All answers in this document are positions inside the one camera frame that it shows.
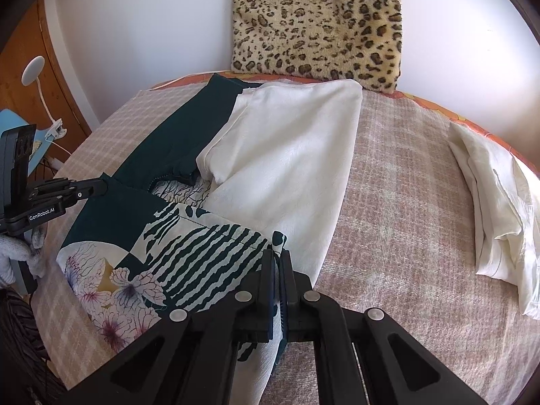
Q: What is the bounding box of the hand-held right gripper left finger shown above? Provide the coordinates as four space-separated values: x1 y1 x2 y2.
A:
63 249 281 405

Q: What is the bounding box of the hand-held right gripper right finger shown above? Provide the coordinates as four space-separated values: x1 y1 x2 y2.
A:
279 249 488 405

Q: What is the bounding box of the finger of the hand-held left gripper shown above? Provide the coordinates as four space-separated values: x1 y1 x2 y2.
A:
30 175 111 205

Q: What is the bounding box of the printed cream and teal t-shirt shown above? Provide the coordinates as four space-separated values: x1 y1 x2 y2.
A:
57 73 363 405

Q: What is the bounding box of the person's left hand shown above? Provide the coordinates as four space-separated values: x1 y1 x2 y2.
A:
0 223 47 288

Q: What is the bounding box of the light blue board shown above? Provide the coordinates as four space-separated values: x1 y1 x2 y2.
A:
0 109 53 178

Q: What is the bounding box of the white clip lamp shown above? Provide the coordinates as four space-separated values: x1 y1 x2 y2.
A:
22 56 68 140

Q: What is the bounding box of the wooden cabinet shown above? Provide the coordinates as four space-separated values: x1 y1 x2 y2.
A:
0 0 92 169

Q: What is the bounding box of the dark ribbed cloth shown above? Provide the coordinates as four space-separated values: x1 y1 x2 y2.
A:
0 290 49 405

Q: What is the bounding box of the white crumpled garment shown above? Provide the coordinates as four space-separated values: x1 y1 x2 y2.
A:
447 121 540 319

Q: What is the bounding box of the leopard print cushion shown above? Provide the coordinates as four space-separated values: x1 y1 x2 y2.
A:
231 0 402 95

